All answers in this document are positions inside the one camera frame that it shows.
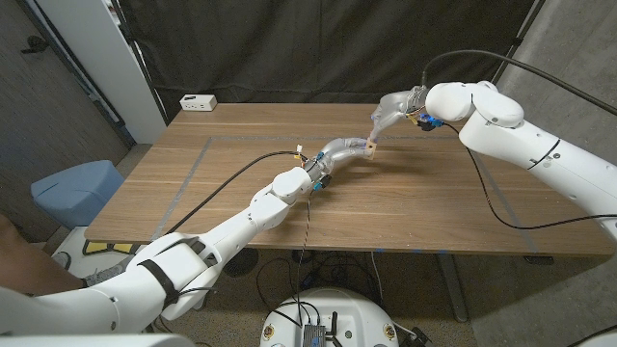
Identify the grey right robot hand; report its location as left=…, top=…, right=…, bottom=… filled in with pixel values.
left=368, top=85, right=430, bottom=144

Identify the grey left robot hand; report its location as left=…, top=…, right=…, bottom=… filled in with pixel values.
left=303, top=137, right=376, bottom=184

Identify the black backdrop curtain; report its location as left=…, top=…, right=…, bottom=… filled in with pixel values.
left=118, top=0, right=537, bottom=124

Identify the black backdrop stand pole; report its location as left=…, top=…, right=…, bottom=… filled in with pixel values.
left=491, top=0, right=549, bottom=88
left=108, top=0, right=170, bottom=126

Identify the black round floor fan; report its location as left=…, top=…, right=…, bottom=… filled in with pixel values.
left=225, top=247, right=259, bottom=278

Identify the white power strip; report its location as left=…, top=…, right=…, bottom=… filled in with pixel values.
left=179, top=93, right=218, bottom=113

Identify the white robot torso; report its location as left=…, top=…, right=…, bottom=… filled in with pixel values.
left=259, top=287, right=400, bottom=347

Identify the grey table leg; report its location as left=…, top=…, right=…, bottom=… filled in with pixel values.
left=436, top=254, right=469, bottom=323

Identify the grey finned module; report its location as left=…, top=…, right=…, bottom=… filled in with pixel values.
left=302, top=323, right=327, bottom=347

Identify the yellow black floor marker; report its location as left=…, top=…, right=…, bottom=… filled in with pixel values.
left=81, top=240, right=144, bottom=255

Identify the blue stool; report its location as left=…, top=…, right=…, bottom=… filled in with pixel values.
left=30, top=159, right=125, bottom=230

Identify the white floor board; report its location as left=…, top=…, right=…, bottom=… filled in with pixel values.
left=50, top=226, right=146, bottom=271

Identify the person's bare leg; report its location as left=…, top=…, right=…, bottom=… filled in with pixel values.
left=0, top=214, right=86, bottom=296

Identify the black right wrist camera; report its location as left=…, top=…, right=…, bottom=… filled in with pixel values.
left=416, top=114, right=444, bottom=132

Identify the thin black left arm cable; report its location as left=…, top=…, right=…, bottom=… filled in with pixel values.
left=158, top=192, right=313, bottom=338

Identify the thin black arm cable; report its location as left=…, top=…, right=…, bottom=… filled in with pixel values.
left=442, top=122, right=617, bottom=231
left=158, top=192, right=313, bottom=338

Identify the black floor cable bundle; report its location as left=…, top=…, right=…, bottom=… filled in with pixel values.
left=255, top=249, right=385, bottom=314

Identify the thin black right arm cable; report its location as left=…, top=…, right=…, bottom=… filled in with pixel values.
left=442, top=122, right=617, bottom=231

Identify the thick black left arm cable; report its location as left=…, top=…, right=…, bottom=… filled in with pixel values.
left=166, top=150, right=308, bottom=235

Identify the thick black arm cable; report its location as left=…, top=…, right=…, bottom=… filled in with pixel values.
left=166, top=150, right=308, bottom=235
left=420, top=49, right=617, bottom=117

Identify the white floor cable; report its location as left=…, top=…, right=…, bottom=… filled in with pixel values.
left=369, top=251, right=386, bottom=309

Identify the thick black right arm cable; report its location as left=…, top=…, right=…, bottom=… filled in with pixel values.
left=420, top=49, right=617, bottom=117

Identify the black door handle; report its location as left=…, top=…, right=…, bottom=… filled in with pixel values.
left=20, top=35, right=49, bottom=54

